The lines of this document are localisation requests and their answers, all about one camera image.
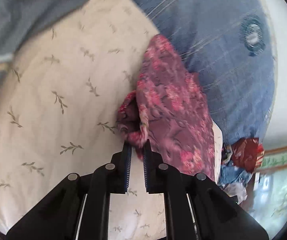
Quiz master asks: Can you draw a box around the cream leaf print sheet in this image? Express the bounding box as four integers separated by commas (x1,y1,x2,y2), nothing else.
0,0,224,240

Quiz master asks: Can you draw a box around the red plastic bag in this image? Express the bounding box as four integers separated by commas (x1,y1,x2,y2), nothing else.
231,138,264,173

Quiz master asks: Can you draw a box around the blue plaid quilt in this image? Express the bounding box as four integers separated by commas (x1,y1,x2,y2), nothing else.
134,0,275,144

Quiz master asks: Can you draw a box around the pink floral patterned shirt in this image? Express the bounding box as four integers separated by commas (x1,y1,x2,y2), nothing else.
116,34,215,179

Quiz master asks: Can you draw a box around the blue clothes pile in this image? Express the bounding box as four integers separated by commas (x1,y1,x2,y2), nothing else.
218,165,252,187

